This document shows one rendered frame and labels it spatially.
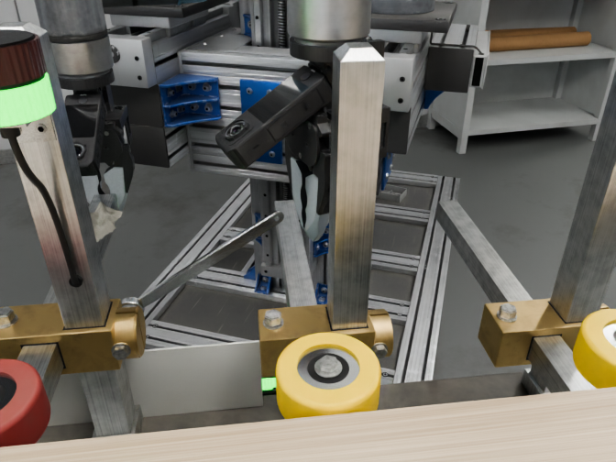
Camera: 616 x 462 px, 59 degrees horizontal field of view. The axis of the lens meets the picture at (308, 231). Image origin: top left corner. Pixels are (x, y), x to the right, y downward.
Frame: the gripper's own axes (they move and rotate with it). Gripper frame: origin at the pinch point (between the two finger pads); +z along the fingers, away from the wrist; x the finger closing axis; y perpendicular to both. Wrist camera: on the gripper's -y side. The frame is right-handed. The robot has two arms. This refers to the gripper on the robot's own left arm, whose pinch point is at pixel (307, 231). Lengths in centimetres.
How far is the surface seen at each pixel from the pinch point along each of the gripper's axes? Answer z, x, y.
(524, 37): 32, 177, 223
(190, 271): 2.4, 1.8, -12.9
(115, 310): 3.0, -0.3, -21.0
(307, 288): 6.7, -1.2, -0.7
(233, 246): 0.4, 1.4, -8.1
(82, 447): -0.1, -18.0, -25.8
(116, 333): 3.9, -2.7, -21.5
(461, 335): 90, 52, 83
